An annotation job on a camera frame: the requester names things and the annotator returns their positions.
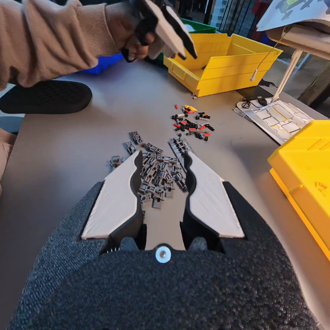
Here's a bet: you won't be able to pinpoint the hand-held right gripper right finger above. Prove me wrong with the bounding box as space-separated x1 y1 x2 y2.
180 150 245 252

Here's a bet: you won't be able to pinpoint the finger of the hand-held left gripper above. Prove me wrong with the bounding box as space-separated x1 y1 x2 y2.
165 5 198 59
143 0 187 60

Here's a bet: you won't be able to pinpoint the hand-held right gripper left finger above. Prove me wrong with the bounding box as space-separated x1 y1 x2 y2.
81 150 147 251

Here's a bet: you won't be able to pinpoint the pile of grey track links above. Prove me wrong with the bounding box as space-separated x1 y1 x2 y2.
110 131 189 210

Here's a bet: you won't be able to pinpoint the yellow plastic storage bin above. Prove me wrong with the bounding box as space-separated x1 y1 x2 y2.
268 120 330 255
164 33 283 97

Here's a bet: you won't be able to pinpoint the grey toy track belt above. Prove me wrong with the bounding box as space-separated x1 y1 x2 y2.
168 137 197 171

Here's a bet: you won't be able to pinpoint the pile of small building pieces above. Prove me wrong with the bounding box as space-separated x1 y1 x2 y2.
171 104 215 142

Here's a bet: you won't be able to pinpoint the person's left forearm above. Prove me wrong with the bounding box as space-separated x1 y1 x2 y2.
0 0 123 89

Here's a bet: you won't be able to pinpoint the grey desk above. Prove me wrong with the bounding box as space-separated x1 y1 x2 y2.
0 57 330 328

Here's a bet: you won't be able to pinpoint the person's left hand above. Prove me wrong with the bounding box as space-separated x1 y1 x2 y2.
105 2 178 61

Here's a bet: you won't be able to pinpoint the green plastic storage bin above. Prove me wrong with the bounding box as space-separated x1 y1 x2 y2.
155 18 217 63

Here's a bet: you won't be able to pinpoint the blue plastic storage bin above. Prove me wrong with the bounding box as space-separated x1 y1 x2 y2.
82 52 125 75

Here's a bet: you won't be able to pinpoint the background coloured bins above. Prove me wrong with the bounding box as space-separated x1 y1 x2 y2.
247 0 275 45

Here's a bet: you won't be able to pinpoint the clipboard with diagram sheet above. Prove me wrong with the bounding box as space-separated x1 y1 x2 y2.
234 100 315 145

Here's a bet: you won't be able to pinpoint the open instruction booklet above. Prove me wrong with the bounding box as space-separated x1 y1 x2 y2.
256 0 330 32

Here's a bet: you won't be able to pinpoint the black chair armrest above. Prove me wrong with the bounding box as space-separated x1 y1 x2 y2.
0 80 93 114

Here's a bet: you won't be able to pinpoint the grey chair seat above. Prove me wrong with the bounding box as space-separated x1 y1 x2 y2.
0 116 24 134

